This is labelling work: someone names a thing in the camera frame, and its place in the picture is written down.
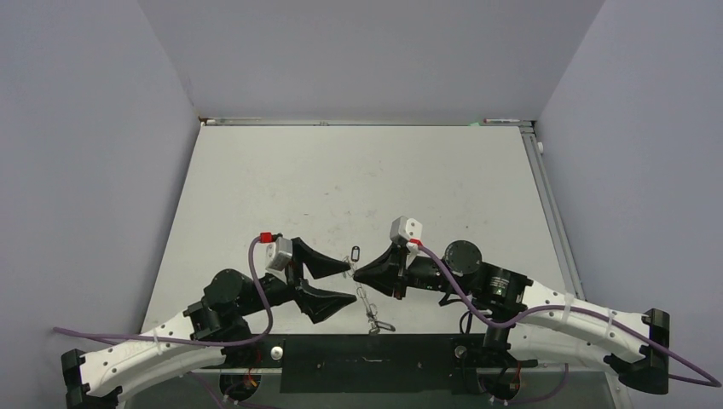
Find purple cable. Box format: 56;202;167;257
53;235;275;409
418;244;723;389

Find aluminium rail frame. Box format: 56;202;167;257
519;121;586;300

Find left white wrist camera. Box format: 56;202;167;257
259;232;293;282

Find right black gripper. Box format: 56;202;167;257
354;240;471;299

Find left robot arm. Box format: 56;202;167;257
55;232;357;408

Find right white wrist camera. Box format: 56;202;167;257
390;216;423;254

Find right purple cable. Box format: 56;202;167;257
418;244;723;389

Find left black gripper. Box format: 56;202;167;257
238;239;356;320

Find red white marker pen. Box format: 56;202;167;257
483;118;523;125

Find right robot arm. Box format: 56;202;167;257
353;240;670;395

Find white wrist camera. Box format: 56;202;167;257
259;232;293;282
390;216;423;254

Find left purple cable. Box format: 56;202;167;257
53;235;275;409

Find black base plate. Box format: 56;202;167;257
217;334;537;400

